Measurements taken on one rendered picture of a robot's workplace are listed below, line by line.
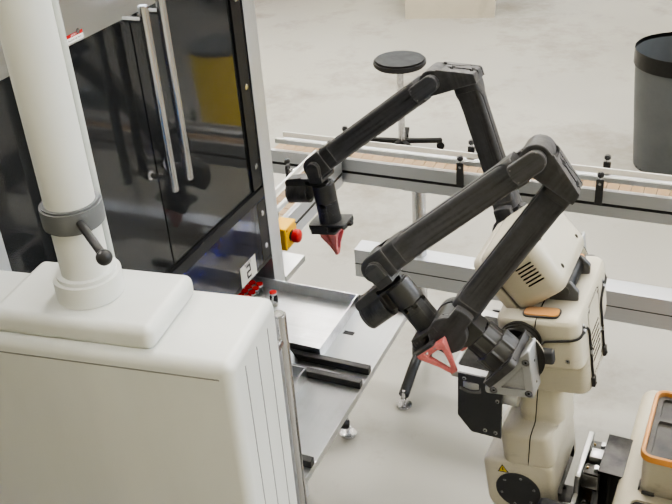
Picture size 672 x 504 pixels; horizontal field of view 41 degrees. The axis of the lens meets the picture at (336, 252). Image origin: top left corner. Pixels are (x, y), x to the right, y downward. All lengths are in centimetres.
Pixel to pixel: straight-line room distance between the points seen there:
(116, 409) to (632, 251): 348
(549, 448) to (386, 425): 143
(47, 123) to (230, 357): 39
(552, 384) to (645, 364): 182
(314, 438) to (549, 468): 53
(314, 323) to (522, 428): 67
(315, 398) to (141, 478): 84
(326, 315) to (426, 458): 99
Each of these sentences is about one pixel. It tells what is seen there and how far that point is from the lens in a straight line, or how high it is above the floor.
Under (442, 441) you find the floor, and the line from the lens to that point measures 337.
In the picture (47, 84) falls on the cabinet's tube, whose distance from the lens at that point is 120.
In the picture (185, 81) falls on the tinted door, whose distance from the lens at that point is 209.
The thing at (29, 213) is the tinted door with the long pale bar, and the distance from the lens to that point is 172.
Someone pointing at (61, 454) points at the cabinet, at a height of 134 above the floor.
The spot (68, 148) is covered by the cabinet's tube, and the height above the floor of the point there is 182.
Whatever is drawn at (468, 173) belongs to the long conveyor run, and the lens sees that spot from 308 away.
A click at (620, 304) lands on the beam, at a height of 50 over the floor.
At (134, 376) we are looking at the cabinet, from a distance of 130.
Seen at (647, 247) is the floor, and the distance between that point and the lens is 458.
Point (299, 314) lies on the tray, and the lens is 249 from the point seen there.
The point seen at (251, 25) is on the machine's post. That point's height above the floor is 164.
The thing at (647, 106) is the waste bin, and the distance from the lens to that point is 513.
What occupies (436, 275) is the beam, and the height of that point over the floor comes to 50.
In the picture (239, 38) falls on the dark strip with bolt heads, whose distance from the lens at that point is 228.
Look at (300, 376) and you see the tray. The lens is 222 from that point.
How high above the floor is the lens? 228
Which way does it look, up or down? 31 degrees down
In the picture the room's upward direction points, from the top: 4 degrees counter-clockwise
